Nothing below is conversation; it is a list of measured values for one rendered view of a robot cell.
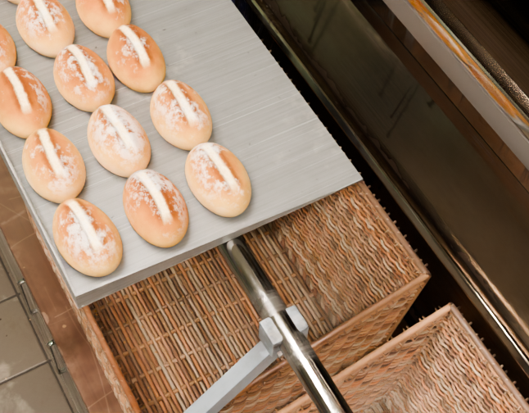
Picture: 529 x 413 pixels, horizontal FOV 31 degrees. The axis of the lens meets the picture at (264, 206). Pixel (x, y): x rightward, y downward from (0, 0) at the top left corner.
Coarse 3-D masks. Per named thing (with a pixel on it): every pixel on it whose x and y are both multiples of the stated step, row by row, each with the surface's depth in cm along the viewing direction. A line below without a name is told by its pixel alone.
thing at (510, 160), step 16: (368, 0) 132; (384, 16) 130; (400, 32) 128; (416, 48) 126; (432, 64) 124; (448, 80) 122; (448, 96) 123; (464, 96) 120; (464, 112) 121; (480, 128) 120; (496, 144) 118; (512, 160) 116; (528, 176) 114; (528, 192) 116
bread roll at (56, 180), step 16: (32, 144) 106; (48, 144) 106; (64, 144) 106; (32, 160) 106; (48, 160) 105; (64, 160) 105; (80, 160) 108; (32, 176) 106; (48, 176) 105; (64, 176) 105; (80, 176) 107; (48, 192) 105; (64, 192) 105
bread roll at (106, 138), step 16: (96, 112) 110; (112, 112) 109; (128, 112) 110; (96, 128) 109; (112, 128) 107; (128, 128) 107; (96, 144) 108; (112, 144) 107; (128, 144) 107; (144, 144) 108; (112, 160) 108; (128, 160) 107; (144, 160) 108; (128, 176) 109
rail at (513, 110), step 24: (408, 0) 94; (432, 0) 93; (432, 24) 92; (456, 24) 91; (456, 48) 90; (480, 48) 89; (480, 72) 88; (504, 72) 88; (504, 96) 86; (528, 120) 85
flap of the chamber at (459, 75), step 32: (384, 0) 98; (448, 0) 96; (480, 0) 97; (512, 0) 98; (416, 32) 95; (480, 32) 94; (512, 32) 95; (448, 64) 92; (512, 64) 92; (480, 96) 89; (512, 128) 87
